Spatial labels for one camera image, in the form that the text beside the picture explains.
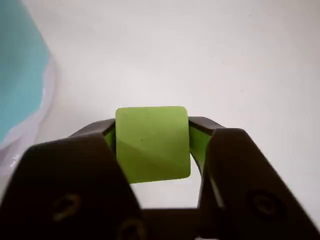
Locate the green lego block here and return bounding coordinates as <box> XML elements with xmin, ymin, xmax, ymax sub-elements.
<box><xmin>115</xmin><ymin>106</ymin><xmax>191</xmax><ymax>185</ymax></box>

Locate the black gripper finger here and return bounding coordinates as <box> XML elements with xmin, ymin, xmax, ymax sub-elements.
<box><xmin>188</xmin><ymin>116</ymin><xmax>320</xmax><ymax>240</ymax></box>
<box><xmin>0</xmin><ymin>119</ymin><xmax>151</xmax><ymax>240</ymax></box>

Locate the teal lidded bin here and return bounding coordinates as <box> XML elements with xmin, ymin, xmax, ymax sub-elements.
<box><xmin>0</xmin><ymin>0</ymin><xmax>58</xmax><ymax>176</ymax></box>

